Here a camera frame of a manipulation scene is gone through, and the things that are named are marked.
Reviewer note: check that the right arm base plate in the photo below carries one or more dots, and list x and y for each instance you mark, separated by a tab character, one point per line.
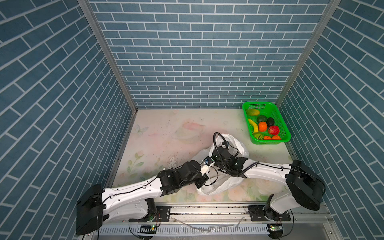
258	214

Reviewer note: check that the white plastic bag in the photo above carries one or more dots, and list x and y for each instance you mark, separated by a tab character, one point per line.
224	182

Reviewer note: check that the green custard apple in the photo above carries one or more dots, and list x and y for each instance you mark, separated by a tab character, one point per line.
258	136

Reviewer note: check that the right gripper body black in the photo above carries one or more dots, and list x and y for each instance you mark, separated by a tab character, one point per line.
216	163

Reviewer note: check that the dark avocado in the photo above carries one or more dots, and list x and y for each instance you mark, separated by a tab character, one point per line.
270	122

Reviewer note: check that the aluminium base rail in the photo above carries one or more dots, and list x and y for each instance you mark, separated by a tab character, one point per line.
223	221

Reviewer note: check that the green yellow mango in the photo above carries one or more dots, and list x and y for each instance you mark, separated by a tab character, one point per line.
252	112

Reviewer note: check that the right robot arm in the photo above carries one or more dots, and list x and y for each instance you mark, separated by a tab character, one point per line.
303	187

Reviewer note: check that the yellow banana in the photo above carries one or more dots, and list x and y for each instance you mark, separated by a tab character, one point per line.
254	125

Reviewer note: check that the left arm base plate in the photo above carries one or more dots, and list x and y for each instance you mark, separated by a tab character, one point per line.
161	214

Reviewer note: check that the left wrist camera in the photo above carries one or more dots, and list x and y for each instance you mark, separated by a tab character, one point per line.
207	163

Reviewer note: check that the green plastic basket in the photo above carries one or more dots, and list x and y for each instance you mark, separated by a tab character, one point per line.
269	110

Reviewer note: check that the red apple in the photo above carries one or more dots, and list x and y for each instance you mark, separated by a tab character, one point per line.
274	130

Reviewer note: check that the dark green cucumber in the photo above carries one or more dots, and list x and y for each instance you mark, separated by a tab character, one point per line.
261	118

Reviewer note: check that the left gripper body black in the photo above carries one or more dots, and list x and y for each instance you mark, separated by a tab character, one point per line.
200	181

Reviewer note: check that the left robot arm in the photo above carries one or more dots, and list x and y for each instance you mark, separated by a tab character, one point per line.
134	202

